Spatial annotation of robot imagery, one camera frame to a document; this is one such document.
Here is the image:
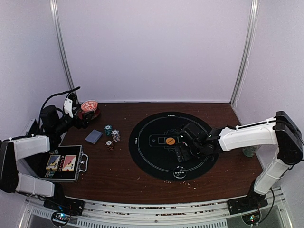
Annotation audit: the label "orange big blind button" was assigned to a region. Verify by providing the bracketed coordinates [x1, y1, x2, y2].
[165, 137, 176, 145]

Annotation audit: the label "blue white chip stack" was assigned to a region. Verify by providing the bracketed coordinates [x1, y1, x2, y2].
[111, 129, 121, 142]

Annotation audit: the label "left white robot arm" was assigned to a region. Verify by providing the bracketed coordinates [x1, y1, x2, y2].
[0, 105, 94, 211]

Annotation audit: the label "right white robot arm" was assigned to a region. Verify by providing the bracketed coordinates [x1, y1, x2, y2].
[175, 111, 304, 210]

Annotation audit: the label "red white patterned bowl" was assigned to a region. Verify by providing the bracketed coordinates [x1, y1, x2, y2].
[81, 100, 98, 113]

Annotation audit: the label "dark red saucer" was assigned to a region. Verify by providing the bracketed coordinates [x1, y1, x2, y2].
[77, 109, 100, 121]

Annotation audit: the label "blue card deck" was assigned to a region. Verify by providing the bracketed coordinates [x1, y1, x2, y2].
[85, 130, 103, 144]

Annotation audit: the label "green white chip stack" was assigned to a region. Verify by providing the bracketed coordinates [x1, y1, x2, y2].
[104, 125, 113, 136]

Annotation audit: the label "round black poker mat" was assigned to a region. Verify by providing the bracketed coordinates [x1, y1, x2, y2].
[129, 112, 219, 181]

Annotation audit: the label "red black chip stack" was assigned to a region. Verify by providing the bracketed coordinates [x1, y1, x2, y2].
[105, 140, 114, 151]

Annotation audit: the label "chips in case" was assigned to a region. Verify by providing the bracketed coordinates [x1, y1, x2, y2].
[49, 149, 59, 155]

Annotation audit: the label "red card box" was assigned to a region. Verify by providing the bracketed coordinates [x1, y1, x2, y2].
[62, 155, 77, 171]

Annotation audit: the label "aluminium poker case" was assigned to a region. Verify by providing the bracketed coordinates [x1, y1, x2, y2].
[38, 145, 89, 183]

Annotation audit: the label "yellow blue card box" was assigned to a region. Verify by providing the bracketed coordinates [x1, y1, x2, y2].
[46, 155, 61, 171]

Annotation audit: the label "white green paper cup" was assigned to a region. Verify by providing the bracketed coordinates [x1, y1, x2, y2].
[242, 145, 260, 158]

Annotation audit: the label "aluminium front rail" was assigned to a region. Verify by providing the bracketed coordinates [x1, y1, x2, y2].
[19, 198, 295, 228]

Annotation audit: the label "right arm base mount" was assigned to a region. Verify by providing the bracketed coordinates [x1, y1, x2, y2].
[227, 196, 268, 215]

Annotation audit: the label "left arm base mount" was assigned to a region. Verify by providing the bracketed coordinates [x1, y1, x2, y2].
[42, 197, 85, 216]

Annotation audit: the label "left aluminium frame post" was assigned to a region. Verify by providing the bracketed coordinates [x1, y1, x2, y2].
[49, 0, 75, 90]

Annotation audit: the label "aluminium frame post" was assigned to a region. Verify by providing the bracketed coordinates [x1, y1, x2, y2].
[230, 0, 259, 108]
[49, 0, 75, 90]

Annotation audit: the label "right aluminium frame post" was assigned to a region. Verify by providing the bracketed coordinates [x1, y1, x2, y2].
[230, 0, 259, 108]

